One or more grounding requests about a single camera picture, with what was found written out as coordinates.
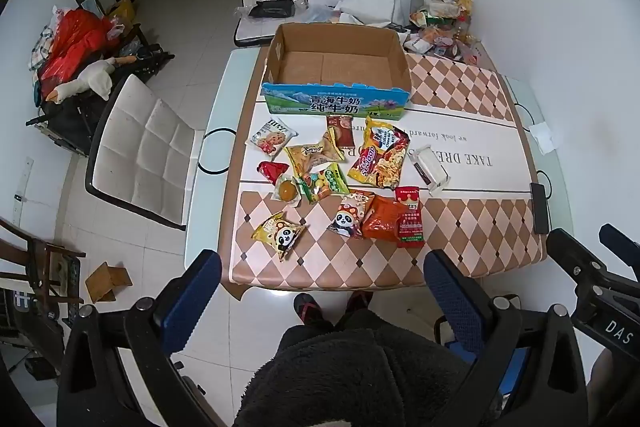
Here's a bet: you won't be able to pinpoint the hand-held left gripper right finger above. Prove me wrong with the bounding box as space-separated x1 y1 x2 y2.
424 249 590 427

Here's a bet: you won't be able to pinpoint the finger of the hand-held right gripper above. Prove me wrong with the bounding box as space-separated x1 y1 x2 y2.
599 223 640 261
546 228 622 294

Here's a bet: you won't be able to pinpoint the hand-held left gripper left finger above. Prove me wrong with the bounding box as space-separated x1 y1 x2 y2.
56 249 223 427

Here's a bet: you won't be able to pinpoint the red packet with white label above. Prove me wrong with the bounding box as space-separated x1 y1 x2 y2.
394 186 426 249

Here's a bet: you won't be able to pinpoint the plain orange snack packet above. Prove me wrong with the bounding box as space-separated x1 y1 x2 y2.
361 194 408 240

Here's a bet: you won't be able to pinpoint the yellow panda snack packet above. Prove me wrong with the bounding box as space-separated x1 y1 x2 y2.
251 212 307 262

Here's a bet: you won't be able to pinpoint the orange panda snack packet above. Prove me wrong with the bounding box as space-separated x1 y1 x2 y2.
327 189 376 239

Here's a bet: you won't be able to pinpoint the clear brown bun packet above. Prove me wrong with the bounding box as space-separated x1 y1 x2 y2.
271 173 303 206

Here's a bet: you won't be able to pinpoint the yellow red noodle packet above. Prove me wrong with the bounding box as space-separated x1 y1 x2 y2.
347 116 411 189

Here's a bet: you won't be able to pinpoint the green candy packet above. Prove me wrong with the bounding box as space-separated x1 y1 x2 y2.
298 163 350 205

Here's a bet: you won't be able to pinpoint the yellow egg cake packet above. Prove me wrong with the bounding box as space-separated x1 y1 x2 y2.
284 129 346 180

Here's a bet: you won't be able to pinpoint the cardboard box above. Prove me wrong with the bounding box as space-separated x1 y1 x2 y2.
261 23 412 120

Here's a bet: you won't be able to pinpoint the person's right forearm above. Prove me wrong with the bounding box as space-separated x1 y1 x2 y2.
587 349 640 427

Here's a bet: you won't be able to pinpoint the red black slipper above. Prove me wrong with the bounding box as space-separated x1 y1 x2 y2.
293 292 321 324
346 291 375 312

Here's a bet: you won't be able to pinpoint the checked table mat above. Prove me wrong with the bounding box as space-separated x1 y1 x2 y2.
227 44 548 290

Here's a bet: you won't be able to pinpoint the white tissue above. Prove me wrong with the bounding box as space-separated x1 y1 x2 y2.
529 123 563 154

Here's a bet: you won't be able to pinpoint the clear plastic box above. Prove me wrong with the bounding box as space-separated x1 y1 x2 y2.
409 146 451 194

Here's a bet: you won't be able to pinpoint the dark wooden chair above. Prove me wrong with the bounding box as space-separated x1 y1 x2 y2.
0 217 86 308

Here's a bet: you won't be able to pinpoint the white cookie packet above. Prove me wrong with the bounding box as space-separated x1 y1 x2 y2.
245 118 293 156

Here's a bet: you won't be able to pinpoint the small brown red packet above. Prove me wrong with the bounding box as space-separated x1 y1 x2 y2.
326 116 356 149

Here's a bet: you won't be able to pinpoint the black metal rack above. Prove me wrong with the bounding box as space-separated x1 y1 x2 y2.
27 24 176 158

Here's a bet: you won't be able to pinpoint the white plush goose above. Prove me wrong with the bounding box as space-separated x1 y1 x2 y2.
47 59 126 102

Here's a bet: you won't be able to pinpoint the pile of assorted snack packets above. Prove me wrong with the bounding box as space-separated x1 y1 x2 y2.
405 0 483 64

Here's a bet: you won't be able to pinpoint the red plastic bag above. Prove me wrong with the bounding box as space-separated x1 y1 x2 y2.
39 9 108 82

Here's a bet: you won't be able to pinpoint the yellow bag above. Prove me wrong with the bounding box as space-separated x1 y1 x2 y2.
107 0 136 25

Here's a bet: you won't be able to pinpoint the black bag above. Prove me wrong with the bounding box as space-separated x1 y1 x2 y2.
248 0 296 20

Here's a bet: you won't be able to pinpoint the white paper sheets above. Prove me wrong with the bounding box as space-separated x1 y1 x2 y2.
337 0 398 28

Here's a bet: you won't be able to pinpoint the clear plastic bag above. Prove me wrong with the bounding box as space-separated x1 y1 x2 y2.
300 2 341 25

